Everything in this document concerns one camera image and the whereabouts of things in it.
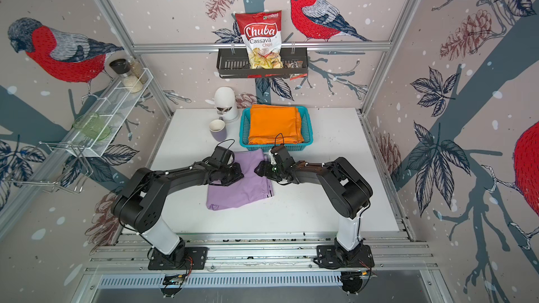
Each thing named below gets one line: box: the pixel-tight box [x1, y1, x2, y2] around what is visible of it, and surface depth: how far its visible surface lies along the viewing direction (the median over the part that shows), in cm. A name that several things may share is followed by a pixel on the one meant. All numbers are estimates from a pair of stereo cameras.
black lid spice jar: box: [108, 58, 132, 78], surface depth 81 cm
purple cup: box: [209, 118, 228, 143], surface depth 107 cm
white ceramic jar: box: [214, 86, 239, 124], surface depth 113 cm
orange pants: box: [248, 103, 305, 146], surface depth 109 cm
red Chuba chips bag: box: [235, 9, 284, 70], surface depth 83 cm
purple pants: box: [205, 148, 274, 211], surface depth 90 cm
